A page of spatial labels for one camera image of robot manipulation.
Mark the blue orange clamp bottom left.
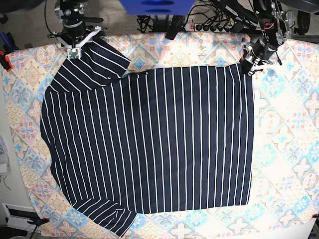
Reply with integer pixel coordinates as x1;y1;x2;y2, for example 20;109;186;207
27;217;49;227

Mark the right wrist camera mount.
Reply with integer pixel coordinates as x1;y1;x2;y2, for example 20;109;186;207
56;26;102;60

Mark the white vent panel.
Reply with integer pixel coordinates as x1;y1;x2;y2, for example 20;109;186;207
2;203;38;232

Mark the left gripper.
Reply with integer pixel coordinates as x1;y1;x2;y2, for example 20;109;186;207
240;36;278;75

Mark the white power strip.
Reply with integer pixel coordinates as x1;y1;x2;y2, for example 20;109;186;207
183;23;231;33

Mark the red black clamp left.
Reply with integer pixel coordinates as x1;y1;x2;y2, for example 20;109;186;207
0;50;12;72

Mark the patterned pastel tablecloth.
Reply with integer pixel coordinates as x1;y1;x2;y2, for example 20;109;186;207
0;33;319;239

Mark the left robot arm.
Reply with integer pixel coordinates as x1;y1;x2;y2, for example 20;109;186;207
240;0;290;76

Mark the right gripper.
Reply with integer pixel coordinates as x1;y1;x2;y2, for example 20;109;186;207
47;17;104;45

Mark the navy white striped T-shirt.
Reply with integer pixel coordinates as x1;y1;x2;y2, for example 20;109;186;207
40;38;254;236

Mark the white equipment box left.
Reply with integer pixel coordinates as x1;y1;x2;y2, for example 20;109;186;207
0;136;10;175

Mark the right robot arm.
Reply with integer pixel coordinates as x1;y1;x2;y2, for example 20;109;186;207
44;0;104;48

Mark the blue box overhead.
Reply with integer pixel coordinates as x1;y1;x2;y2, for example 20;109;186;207
119;0;195;15

